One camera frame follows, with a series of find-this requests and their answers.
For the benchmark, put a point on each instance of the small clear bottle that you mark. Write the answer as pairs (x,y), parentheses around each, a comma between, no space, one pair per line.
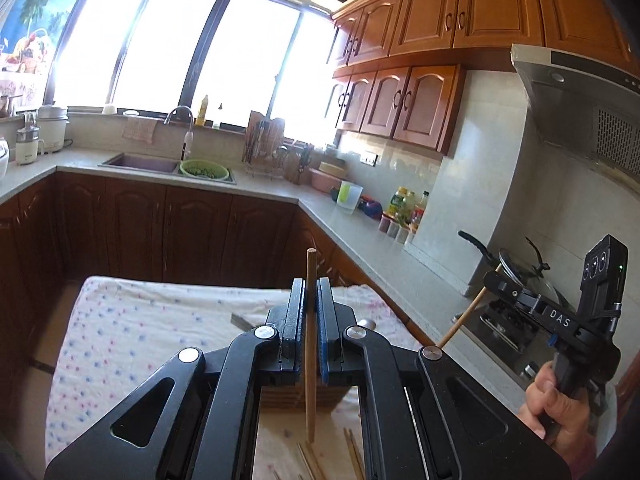
(217,119)

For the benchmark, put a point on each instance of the white juicer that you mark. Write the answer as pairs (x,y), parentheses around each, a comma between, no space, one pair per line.
(27,147)

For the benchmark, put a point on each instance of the range hood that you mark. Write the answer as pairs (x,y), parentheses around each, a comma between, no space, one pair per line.
(575,110)

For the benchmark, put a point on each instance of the white bowl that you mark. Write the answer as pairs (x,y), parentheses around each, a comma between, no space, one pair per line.
(109,109)

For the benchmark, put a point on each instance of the metal spoon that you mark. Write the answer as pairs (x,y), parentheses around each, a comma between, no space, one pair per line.
(366,323)

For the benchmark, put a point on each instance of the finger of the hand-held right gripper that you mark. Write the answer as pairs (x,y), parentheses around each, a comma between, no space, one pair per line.
(512,294)

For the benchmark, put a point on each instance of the kitchen sink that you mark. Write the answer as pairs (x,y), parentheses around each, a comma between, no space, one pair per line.
(140,162)

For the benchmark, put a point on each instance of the white and red rice cooker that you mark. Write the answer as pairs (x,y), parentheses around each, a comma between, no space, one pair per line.
(3,160)

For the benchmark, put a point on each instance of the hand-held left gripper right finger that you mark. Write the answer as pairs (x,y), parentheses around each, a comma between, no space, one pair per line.
(325,332)

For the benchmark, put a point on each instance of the wooden lower cabinets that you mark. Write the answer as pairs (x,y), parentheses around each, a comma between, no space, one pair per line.
(150,230)

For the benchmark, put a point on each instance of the metal faucet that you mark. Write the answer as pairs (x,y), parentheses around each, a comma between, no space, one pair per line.
(186,132)

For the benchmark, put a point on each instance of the wooden chopstick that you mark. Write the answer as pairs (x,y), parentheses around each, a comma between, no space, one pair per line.
(310,270)
(307,461)
(359,457)
(318,471)
(465,314)
(352,455)

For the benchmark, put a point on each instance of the gas stove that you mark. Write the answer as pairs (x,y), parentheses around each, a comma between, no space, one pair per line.
(505,335)

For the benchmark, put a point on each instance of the spice jar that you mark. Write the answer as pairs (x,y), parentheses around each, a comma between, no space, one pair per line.
(385,224)
(402,234)
(393,229)

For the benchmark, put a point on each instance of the dish rack with utensils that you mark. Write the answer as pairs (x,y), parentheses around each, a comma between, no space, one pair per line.
(265,132)

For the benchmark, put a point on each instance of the floral tablecloth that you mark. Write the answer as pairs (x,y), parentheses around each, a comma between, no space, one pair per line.
(150,320)

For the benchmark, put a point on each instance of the pink container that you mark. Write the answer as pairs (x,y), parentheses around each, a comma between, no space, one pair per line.
(325,182)

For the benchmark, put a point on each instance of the person's right hand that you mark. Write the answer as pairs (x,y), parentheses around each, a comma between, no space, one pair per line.
(540,390)

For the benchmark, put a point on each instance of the beach wall poster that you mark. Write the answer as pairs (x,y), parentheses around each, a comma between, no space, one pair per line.
(35,15)

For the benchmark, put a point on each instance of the kitchen window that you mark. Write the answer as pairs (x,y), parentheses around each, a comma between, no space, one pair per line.
(165,50)

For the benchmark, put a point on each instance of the green colander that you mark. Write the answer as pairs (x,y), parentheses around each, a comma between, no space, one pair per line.
(204,169)

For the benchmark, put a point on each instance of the wall socket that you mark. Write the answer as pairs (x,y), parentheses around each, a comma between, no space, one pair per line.
(368,158)

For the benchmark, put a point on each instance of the tall white rice cooker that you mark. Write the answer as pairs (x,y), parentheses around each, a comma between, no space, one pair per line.
(51,130)

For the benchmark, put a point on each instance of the wooden upper cabinets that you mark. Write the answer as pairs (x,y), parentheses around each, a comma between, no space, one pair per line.
(425,105)

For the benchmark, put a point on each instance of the blue and red container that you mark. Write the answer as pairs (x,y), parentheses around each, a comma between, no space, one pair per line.
(371,208)

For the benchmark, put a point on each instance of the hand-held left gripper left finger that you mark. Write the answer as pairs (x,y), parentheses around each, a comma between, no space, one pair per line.
(298,327)

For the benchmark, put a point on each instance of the yellow oil bottle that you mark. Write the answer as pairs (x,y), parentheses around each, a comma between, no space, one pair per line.
(398,202)

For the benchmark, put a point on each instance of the wooden cabinets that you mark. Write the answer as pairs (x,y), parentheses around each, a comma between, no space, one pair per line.
(150,230)
(425,105)

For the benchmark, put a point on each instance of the pale dish towel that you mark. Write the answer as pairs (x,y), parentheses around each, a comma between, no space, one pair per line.
(139,130)

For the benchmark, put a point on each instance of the green and white cup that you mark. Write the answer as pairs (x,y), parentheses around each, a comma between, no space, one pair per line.
(349,195)

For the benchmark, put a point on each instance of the dark capped sauce bottle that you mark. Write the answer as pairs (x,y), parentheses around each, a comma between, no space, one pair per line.
(424,205)

